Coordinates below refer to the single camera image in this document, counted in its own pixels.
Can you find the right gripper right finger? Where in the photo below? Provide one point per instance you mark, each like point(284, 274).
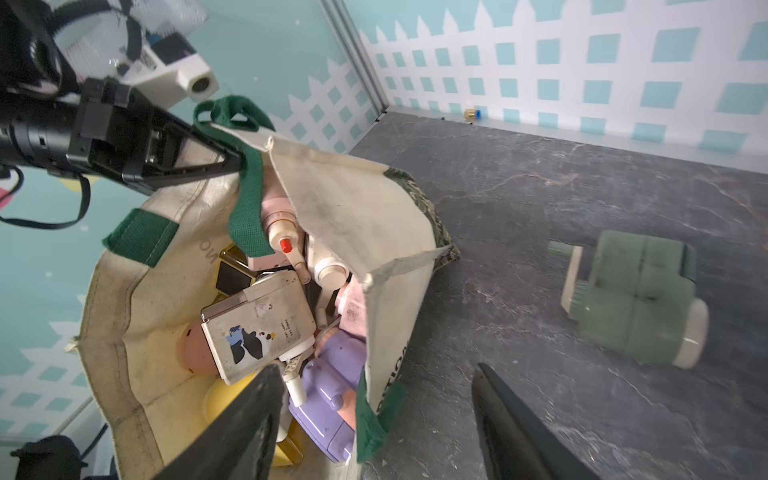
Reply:
point(515, 443)

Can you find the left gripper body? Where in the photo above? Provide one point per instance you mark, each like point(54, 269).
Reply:
point(118, 134)

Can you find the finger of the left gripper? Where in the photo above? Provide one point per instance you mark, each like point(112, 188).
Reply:
point(180, 154)

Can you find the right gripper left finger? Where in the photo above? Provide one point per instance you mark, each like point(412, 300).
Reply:
point(240, 443)

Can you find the cream canvas tote bag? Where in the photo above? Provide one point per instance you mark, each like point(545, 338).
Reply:
point(372, 243)

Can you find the green pencil sharpener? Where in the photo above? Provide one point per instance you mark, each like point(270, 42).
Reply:
point(639, 299)

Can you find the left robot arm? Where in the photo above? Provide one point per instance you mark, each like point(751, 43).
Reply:
point(40, 90)

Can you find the purple pencil sharpener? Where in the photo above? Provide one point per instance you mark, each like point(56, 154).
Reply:
point(330, 381)

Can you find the cow print pencil sharpener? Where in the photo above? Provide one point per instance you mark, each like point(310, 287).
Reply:
point(270, 320)

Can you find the pink pencil sharpener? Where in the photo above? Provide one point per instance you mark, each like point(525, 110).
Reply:
point(282, 229)

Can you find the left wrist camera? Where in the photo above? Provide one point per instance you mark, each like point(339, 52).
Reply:
point(163, 71)

